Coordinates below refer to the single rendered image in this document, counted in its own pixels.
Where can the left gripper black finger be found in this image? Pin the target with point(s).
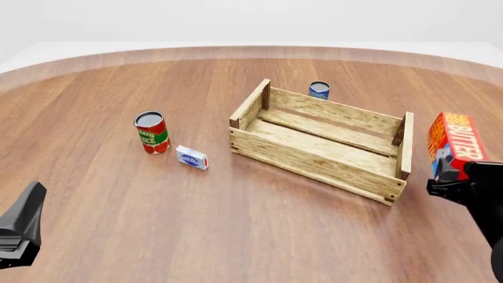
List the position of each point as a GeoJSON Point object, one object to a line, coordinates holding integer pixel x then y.
{"type": "Point", "coordinates": [27, 212]}

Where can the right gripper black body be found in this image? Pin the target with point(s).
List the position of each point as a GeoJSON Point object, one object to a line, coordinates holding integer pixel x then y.
{"type": "Point", "coordinates": [485, 182]}

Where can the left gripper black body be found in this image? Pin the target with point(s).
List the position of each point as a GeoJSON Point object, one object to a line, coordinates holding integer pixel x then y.
{"type": "Point", "coordinates": [17, 253]}

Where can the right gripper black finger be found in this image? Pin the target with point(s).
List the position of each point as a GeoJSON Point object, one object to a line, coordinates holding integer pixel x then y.
{"type": "Point", "coordinates": [444, 168]}

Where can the red butter box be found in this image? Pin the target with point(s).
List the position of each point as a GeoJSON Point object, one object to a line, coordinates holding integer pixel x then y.
{"type": "Point", "coordinates": [463, 138]}

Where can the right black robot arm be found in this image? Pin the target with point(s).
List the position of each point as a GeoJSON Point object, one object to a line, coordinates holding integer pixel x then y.
{"type": "Point", "coordinates": [493, 236]}

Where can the wooden slat tray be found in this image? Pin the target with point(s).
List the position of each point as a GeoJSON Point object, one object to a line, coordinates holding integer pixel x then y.
{"type": "Point", "coordinates": [322, 147]}

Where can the red green tomato sauce can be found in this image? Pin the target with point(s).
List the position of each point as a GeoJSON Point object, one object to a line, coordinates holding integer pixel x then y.
{"type": "Point", "coordinates": [154, 138]}

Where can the blue yellow tin can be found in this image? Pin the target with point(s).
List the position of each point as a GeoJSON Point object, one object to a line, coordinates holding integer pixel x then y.
{"type": "Point", "coordinates": [319, 90]}

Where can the small white blue box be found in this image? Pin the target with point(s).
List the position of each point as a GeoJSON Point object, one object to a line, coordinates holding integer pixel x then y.
{"type": "Point", "coordinates": [191, 157]}

